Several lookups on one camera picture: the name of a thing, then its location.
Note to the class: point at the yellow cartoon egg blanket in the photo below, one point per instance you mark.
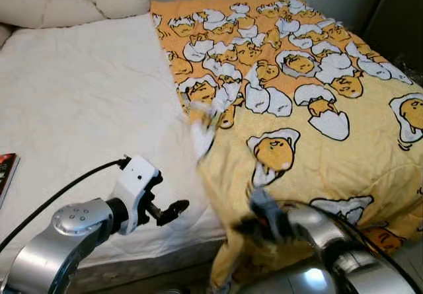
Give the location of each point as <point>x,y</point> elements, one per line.
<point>317,168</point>

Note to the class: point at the red and black book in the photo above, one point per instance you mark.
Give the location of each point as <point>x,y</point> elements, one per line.
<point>6,178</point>

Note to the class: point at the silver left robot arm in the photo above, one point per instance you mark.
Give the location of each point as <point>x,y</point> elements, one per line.
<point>53,241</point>

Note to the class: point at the white quilted mattress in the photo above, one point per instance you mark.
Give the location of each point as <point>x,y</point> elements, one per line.
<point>86,109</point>

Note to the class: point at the beige cushioned bolster headboard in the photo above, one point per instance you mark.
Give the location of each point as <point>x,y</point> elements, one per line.
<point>66,6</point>

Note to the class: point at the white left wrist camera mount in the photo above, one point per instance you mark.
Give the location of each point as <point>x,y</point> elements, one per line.
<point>135,185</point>

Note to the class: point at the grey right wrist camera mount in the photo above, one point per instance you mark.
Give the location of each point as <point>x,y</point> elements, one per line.
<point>269,213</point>

